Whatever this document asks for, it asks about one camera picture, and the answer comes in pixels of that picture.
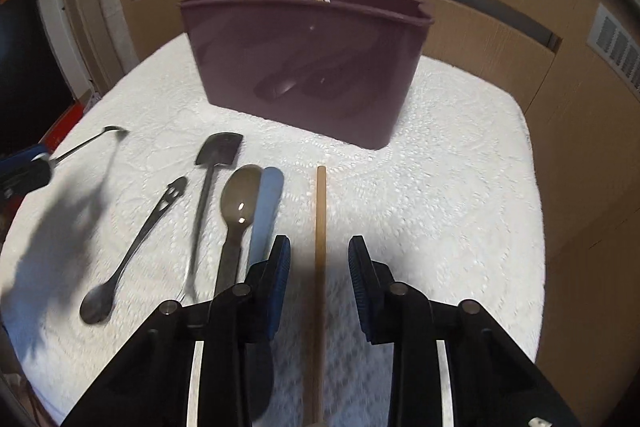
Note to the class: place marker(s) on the dark shovel-shaped spoon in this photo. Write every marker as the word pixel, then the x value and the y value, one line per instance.
pixel 220 147

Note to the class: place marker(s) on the wooden kitchen cabinet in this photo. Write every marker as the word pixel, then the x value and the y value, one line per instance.
pixel 500 57

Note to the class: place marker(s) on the light blue spoon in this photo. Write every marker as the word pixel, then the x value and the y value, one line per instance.
pixel 270 197

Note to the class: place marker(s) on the small dark metal spoon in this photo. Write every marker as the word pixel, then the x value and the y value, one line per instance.
pixel 80 147

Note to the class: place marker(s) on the beige door frame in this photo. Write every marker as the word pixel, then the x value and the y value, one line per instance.
pixel 95 32

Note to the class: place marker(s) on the maroon plastic utensil holder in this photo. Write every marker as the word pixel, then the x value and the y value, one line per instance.
pixel 310 67

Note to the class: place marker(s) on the short grey vent grille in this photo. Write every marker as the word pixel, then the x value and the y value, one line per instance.
pixel 617 47

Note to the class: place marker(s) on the white lace tablecloth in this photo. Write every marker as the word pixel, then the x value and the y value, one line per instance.
pixel 450 207

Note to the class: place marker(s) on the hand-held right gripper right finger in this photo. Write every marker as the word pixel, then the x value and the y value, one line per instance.
pixel 362 287

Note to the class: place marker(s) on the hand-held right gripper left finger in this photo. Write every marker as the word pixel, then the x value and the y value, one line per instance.
pixel 280 287

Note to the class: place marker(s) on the red floor mat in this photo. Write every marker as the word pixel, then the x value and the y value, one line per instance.
pixel 70 117

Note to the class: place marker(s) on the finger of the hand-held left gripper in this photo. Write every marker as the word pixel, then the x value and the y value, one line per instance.
pixel 25 181
pixel 22 155

